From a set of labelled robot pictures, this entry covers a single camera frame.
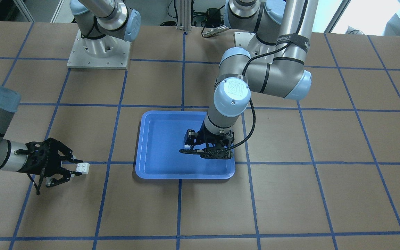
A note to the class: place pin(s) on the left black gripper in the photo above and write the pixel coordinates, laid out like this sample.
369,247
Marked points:
190,138

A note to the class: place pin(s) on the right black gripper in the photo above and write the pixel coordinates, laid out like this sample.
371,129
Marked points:
53,172

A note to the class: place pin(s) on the white block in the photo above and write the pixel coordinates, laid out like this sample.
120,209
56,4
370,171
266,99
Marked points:
83,168

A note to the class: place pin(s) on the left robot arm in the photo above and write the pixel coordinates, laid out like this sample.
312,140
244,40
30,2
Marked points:
272,64

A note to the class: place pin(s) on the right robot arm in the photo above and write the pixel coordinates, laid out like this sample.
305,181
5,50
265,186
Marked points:
9,161

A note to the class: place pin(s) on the blue plastic tray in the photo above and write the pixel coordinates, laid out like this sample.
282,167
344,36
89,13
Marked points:
160,139

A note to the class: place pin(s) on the wrist camera blue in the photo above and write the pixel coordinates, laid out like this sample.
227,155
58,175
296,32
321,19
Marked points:
191,138

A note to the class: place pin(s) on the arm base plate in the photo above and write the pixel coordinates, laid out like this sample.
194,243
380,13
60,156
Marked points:
104,53
248,41

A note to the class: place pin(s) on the aluminium frame post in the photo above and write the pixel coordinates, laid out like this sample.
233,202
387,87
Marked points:
183,15

